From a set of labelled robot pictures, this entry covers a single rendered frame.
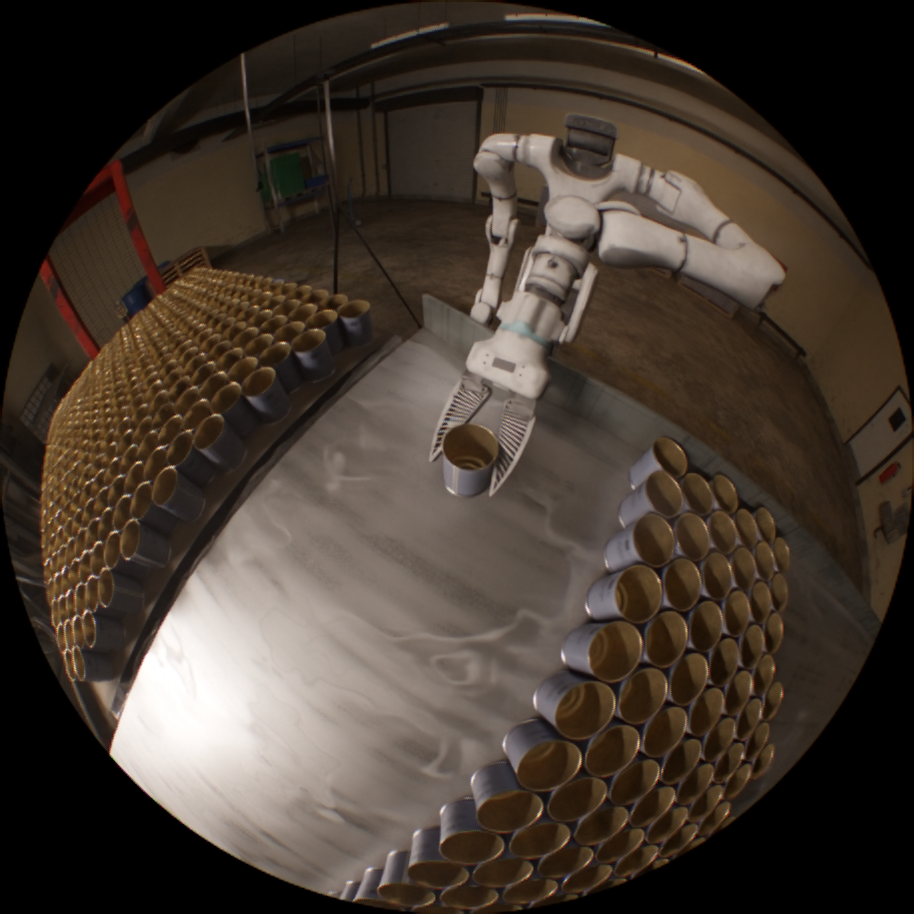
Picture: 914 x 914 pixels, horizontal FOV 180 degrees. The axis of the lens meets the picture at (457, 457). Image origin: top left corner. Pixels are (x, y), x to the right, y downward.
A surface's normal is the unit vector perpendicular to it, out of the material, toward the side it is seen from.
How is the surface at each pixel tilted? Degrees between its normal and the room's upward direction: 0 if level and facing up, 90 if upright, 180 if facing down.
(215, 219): 90
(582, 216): 46
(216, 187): 90
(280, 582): 0
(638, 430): 90
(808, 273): 90
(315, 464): 0
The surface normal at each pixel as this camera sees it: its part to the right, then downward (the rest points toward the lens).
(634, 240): -0.15, 0.19
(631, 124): -0.53, 0.72
